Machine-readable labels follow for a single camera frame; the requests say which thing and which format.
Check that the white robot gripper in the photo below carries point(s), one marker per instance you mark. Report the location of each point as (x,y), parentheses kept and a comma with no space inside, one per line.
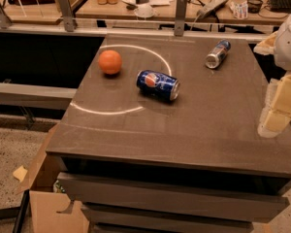
(289,48)

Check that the silver blue red bull can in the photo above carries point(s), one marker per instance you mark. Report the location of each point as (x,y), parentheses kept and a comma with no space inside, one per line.
(217,54)

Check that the blue pepsi can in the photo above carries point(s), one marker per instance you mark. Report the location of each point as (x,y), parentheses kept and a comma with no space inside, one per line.
(158,84)

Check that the black mesh cup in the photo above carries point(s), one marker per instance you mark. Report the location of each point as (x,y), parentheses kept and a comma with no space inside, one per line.
(254,6)

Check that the white red small packet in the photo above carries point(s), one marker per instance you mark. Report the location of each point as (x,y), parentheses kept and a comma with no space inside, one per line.
(239,11)

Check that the grey power strip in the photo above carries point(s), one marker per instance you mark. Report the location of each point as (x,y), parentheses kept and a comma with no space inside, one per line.
(212,6)

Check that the dark grey drawer cabinet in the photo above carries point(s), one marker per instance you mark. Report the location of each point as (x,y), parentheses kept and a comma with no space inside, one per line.
(193,165)

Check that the white face mask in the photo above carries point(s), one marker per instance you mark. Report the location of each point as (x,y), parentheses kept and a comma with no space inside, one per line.
(144,11)

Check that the orange fruit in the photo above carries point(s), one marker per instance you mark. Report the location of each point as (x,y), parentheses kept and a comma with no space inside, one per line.
(110,62)

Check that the brown cardboard box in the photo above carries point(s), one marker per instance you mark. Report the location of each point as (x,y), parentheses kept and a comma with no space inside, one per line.
(51,212)

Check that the metal railing bracket right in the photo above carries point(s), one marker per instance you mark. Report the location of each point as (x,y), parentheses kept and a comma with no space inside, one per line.
(180,17)

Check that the metal railing bracket middle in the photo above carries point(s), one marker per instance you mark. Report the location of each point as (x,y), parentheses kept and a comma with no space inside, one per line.
(67,15)

